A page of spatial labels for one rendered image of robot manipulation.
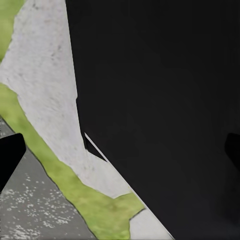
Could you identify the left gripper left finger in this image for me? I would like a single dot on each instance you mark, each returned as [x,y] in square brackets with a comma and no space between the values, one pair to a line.
[12,149]

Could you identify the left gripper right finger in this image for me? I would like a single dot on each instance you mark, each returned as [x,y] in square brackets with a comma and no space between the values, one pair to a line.
[232,149]

